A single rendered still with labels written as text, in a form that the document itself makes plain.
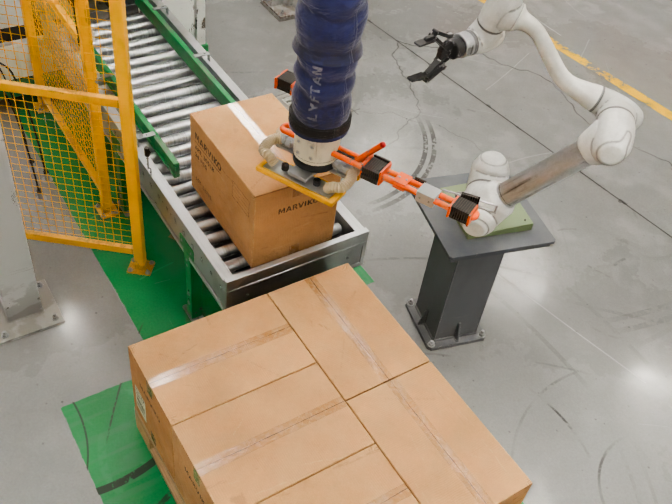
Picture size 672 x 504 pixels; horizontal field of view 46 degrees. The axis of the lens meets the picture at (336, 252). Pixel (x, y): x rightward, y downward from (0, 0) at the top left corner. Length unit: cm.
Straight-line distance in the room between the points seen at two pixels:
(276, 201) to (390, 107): 235
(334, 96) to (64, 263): 198
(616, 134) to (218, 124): 160
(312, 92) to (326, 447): 122
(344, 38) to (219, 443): 142
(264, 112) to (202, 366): 116
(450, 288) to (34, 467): 191
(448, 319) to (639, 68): 333
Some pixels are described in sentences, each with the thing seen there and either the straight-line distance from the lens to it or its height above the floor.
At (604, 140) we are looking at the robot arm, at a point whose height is 145.
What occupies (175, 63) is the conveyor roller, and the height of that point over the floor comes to 54.
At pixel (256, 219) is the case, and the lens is 317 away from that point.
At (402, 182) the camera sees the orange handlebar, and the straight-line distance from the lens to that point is 281.
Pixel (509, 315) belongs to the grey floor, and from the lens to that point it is 417.
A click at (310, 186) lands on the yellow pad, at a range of 292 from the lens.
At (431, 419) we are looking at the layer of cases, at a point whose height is 54.
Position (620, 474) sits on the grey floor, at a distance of 381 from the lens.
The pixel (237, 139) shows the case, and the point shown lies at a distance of 337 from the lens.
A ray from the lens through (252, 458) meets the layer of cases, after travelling 282.
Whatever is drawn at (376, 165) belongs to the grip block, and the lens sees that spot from 286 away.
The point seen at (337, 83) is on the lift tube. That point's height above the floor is 152.
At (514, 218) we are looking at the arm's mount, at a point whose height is 79.
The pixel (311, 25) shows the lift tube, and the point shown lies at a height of 173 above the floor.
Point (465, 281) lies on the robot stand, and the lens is 365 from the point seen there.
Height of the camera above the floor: 297
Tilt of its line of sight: 44 degrees down
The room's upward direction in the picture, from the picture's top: 9 degrees clockwise
